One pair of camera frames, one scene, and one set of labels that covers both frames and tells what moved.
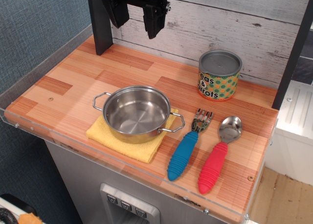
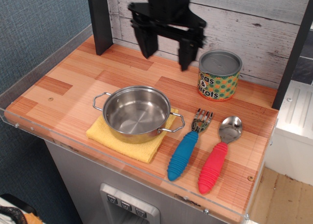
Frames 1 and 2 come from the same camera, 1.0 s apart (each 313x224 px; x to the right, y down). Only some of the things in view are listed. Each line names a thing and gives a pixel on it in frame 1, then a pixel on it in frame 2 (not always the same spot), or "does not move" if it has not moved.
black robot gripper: [156, 7] -> [167, 12]
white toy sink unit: [291, 152] does not move
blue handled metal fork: [181, 160] does not move
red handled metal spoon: [230, 128] does not move
